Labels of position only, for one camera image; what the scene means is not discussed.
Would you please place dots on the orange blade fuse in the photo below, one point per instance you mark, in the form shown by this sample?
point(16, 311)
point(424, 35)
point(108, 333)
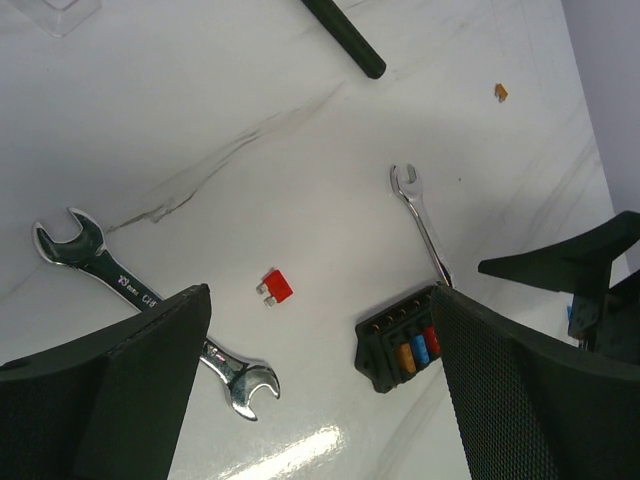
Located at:
point(500, 93)

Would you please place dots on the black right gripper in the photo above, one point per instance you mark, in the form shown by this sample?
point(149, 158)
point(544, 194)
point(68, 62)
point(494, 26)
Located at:
point(603, 319)

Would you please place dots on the small chrome combination wrench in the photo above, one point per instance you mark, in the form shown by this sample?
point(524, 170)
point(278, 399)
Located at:
point(407, 185)

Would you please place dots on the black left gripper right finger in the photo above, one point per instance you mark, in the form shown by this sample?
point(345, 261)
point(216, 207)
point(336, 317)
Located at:
point(529, 406)

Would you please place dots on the claw hammer black handle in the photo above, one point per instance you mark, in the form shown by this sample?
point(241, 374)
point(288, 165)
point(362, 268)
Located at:
point(333, 19)

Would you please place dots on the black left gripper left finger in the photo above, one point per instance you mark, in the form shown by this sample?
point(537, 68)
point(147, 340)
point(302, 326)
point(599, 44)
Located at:
point(108, 405)

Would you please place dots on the clear plastic fuse box cover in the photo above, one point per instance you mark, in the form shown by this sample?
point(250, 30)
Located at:
point(58, 18)

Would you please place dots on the red blade fuse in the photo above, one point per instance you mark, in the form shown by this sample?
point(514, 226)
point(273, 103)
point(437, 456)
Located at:
point(274, 288)

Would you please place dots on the large chrome open-end wrench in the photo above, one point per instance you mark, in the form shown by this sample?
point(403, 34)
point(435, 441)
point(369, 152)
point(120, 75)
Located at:
point(88, 252)

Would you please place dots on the black fuse box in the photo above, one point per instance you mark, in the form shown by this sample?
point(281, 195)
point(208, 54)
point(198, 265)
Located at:
point(397, 342)

